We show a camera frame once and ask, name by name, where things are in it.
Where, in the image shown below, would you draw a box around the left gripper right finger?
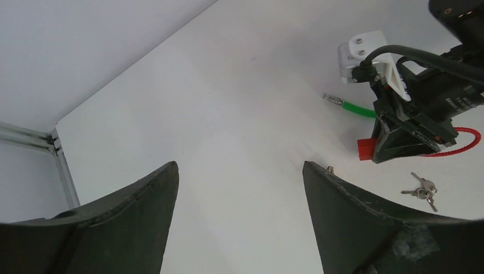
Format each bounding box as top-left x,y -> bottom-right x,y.
302,161 -> 483,273

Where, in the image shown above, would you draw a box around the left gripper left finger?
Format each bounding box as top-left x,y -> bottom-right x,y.
1,162 -> 179,273

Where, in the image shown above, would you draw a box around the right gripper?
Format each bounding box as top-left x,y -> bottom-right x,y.
368,63 -> 459,163

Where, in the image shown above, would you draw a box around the red cable lock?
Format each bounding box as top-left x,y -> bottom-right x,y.
357,127 -> 482,162

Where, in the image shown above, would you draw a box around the green cable lock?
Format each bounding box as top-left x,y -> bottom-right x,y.
322,94 -> 376,119

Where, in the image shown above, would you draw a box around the red lock keys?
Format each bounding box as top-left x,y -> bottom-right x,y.
401,172 -> 438,213

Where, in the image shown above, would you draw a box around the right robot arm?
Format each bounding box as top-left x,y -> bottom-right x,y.
353,1 -> 483,163

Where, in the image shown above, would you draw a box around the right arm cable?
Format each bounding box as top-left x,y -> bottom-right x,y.
352,45 -> 484,86

